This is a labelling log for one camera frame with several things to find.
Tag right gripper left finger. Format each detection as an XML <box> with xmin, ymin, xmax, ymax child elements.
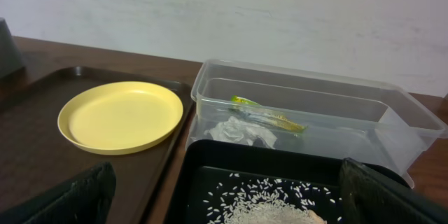
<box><xmin>1</xmin><ymin>162</ymin><xmax>116</xmax><ymax>223</ymax></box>

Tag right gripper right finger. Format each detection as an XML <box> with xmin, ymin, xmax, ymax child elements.
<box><xmin>339</xmin><ymin>158</ymin><xmax>447</xmax><ymax>224</ymax></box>

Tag rice and food scraps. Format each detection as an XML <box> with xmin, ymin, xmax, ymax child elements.
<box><xmin>189</xmin><ymin>171</ymin><xmax>344</xmax><ymax>223</ymax></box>

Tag white paper napkin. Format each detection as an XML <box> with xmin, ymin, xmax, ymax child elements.
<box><xmin>204</xmin><ymin>116</ymin><xmax>277</xmax><ymax>149</ymax></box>

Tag green snack wrapper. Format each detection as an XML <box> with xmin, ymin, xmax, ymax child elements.
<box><xmin>230</xmin><ymin>95</ymin><xmax>307</xmax><ymax>134</ymax></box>

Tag grey plastic dishwasher rack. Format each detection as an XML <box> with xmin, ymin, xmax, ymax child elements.
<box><xmin>0</xmin><ymin>17</ymin><xmax>25</xmax><ymax>78</ymax></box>

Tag clear plastic bin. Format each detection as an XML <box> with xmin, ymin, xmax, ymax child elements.
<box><xmin>188</xmin><ymin>59</ymin><xmax>447</xmax><ymax>182</ymax></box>

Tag yellow round plate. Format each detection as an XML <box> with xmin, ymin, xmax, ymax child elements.
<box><xmin>57</xmin><ymin>81</ymin><xmax>184</xmax><ymax>155</ymax></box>

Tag black rectangular tray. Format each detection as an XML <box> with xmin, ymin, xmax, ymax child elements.
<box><xmin>164</xmin><ymin>140</ymin><xmax>346</xmax><ymax>223</ymax></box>

